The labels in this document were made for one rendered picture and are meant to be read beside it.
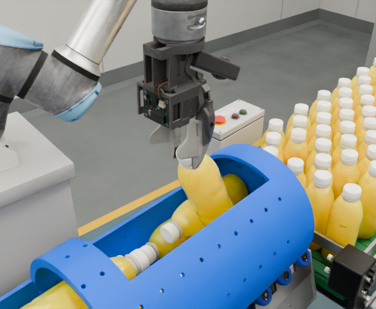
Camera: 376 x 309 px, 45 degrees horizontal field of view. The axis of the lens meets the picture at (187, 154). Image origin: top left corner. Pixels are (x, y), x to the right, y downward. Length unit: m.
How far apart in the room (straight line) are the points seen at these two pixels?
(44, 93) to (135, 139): 2.33
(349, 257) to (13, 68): 0.81
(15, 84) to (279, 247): 0.63
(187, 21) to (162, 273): 0.36
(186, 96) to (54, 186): 0.53
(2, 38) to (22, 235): 0.43
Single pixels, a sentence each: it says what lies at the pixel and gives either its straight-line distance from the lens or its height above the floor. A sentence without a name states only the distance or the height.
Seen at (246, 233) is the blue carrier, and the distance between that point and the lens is 0.80.
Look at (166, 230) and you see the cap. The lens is 0.90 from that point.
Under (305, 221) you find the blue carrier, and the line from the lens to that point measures 0.92.
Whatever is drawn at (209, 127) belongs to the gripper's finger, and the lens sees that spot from 0.68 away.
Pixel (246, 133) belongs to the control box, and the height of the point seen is 1.05.
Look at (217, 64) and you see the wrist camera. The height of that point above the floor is 1.48.
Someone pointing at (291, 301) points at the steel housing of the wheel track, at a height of 0.88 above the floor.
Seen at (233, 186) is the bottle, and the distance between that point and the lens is 0.98.
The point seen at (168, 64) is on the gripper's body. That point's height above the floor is 1.50.
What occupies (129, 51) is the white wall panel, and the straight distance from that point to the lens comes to 4.14.
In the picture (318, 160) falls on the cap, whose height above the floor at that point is 1.11.
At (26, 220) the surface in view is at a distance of 1.11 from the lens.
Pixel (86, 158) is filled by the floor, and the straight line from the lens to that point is 3.17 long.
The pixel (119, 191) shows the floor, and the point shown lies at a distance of 2.84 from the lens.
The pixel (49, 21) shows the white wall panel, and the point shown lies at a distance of 3.71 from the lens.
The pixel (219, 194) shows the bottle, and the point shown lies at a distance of 0.81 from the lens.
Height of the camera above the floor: 1.74
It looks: 34 degrees down
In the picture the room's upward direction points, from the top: straight up
